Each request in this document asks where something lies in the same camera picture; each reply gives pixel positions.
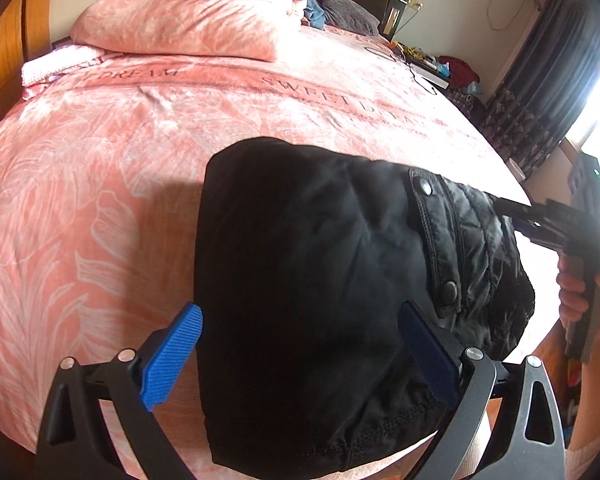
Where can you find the red cloth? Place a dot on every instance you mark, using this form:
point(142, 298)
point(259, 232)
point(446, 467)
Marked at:
point(460, 67)

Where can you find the black jacket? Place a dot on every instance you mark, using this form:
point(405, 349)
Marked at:
point(305, 260)

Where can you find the pink printed bed sheet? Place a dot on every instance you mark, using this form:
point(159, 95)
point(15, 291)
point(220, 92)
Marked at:
point(105, 210)

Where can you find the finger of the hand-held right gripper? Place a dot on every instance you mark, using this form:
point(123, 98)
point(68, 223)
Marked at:
point(512, 207)

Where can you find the cluttered bedside table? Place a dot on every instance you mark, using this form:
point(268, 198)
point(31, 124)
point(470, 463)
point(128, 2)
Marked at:
point(430, 75)

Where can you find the blue cloth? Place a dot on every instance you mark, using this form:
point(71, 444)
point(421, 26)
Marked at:
point(316, 12)

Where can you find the dark patterned curtain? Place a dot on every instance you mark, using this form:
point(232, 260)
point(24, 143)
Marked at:
point(535, 85)

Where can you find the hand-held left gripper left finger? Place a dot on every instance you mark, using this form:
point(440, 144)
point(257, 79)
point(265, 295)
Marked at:
point(172, 355)

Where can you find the pink pillow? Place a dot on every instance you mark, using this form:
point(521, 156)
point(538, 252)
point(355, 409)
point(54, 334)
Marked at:
point(190, 25)

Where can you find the person's right forearm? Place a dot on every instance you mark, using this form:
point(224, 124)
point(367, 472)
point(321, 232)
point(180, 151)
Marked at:
point(595, 400)

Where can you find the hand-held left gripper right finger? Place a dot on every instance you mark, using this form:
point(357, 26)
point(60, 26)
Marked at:
point(427, 355)

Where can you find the person's right hand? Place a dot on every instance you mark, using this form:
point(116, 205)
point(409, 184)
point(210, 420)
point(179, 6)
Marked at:
point(572, 290)

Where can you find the pink white towel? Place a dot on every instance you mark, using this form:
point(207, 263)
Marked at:
point(55, 62)

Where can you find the teal packet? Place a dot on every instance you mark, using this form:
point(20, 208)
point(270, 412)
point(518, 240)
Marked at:
point(441, 67)

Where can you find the light blue bag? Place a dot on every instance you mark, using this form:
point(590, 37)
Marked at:
point(471, 89)

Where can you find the grey pillow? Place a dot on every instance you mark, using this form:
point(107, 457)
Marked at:
point(352, 12)

